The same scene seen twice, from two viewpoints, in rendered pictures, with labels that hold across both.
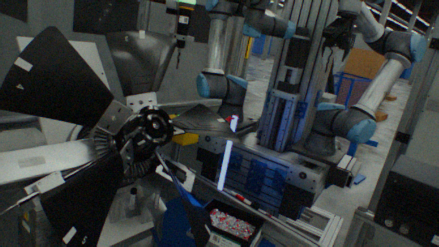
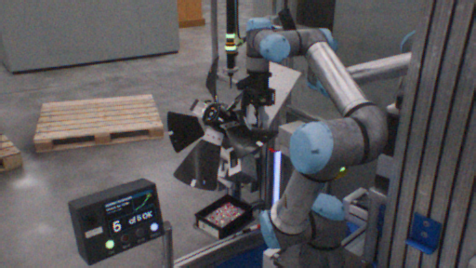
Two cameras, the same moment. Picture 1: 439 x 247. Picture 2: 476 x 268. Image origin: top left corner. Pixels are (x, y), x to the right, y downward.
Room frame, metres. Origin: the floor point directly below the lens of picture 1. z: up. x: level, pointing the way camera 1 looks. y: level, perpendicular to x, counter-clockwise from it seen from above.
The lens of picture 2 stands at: (1.61, -1.71, 2.05)
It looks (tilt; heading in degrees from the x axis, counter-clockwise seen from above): 25 degrees down; 109
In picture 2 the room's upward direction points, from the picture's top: straight up
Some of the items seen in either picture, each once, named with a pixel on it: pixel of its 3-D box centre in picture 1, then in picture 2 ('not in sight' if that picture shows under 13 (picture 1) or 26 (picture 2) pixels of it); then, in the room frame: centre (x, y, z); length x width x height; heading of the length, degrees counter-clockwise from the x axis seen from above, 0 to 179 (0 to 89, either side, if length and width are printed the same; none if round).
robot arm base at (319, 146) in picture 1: (321, 139); (322, 247); (1.48, -0.48, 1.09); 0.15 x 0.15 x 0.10
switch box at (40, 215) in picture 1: (40, 224); (257, 169); (0.96, 0.56, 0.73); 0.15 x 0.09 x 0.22; 54
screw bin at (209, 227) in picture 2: (228, 226); (224, 216); (1.00, -0.10, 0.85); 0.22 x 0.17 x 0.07; 68
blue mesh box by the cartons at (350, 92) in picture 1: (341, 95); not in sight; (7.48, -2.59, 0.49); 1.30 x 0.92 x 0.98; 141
